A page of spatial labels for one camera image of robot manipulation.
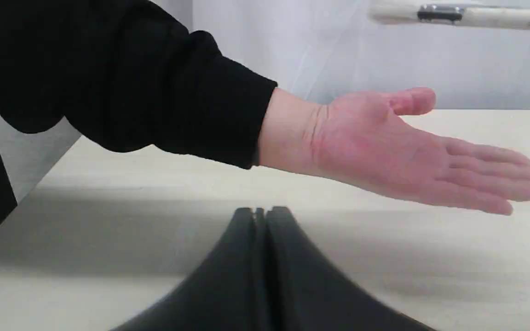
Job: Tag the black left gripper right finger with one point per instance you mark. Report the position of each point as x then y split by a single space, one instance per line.
315 295

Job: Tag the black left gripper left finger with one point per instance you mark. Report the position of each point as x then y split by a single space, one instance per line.
223 294

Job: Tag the wooden paint brush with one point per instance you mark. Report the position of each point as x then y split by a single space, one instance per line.
462 14

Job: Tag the forearm in black sleeve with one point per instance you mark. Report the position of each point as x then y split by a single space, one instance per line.
126 74

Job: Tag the open bare human hand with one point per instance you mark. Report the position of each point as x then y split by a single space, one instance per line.
362 140

